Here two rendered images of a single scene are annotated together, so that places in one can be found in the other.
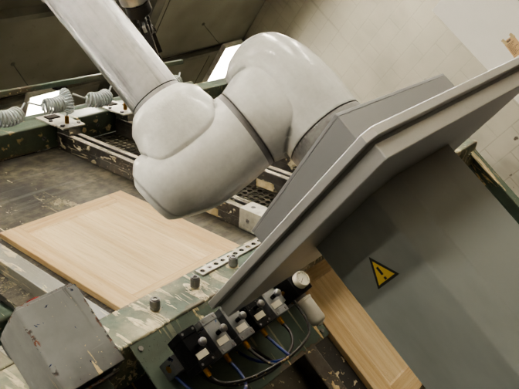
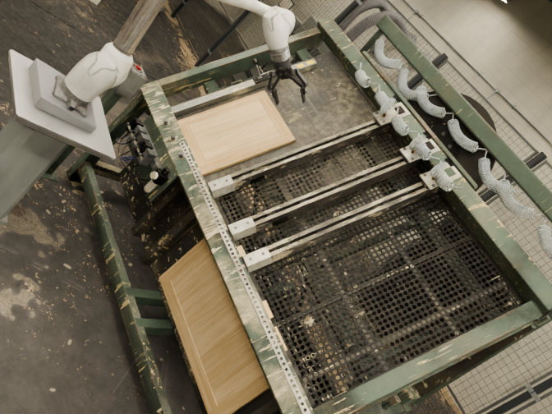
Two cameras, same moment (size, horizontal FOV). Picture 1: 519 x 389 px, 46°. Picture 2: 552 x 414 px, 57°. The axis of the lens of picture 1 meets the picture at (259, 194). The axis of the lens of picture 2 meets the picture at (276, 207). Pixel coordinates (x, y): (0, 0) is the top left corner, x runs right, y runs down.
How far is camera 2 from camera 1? 3.27 m
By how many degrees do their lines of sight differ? 85
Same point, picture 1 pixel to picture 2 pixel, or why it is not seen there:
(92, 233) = (249, 120)
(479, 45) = not seen: outside the picture
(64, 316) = not seen: hidden behind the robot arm
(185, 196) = not seen: hidden behind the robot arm
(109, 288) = (197, 117)
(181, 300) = (167, 132)
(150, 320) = (160, 121)
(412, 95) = (37, 83)
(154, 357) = (147, 122)
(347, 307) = (205, 263)
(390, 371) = (176, 283)
